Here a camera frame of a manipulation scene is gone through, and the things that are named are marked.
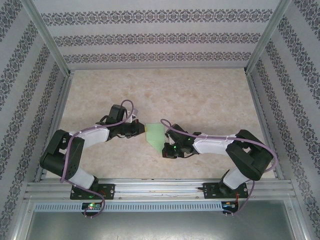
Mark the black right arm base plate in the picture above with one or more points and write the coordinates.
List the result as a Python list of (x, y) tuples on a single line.
[(210, 191)]

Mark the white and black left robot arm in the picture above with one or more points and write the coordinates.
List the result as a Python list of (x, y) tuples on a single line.
[(62, 155)]

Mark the left circuit board with LED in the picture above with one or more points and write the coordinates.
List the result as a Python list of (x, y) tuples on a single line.
[(92, 206)]

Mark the long aluminium mounting rail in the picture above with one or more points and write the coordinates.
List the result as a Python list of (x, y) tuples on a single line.
[(160, 186)]

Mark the aluminium frame post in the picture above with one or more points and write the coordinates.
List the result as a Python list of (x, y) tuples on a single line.
[(47, 37), (267, 37)]

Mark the aluminium left table rail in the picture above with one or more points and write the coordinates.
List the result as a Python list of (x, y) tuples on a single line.
[(58, 112)]

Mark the aluminium rear table rail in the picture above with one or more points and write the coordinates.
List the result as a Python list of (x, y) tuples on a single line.
[(160, 68)]

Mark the aluminium right table rail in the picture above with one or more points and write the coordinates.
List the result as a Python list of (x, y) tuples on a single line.
[(260, 112)]

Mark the aluminium left frame post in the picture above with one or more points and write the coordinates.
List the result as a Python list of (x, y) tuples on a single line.
[(47, 37)]

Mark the light green paper sheet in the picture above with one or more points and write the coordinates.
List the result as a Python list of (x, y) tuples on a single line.
[(155, 135)]

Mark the aluminium right frame post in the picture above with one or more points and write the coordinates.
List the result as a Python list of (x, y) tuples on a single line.
[(267, 37)]

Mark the aluminium table rail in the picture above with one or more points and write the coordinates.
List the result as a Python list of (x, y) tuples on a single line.
[(58, 112), (160, 68), (260, 112)]

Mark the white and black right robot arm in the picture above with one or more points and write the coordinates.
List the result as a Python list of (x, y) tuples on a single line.
[(250, 160)]

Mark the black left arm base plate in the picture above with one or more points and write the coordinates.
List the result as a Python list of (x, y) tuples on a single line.
[(110, 191)]

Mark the circuit board with led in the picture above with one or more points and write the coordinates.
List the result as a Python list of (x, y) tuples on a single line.
[(230, 205), (92, 206)]

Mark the grey metal sheet panel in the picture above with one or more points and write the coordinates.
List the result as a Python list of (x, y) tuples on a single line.
[(160, 225)]

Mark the right circuit board with LED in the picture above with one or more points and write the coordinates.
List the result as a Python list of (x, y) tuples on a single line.
[(230, 205)]

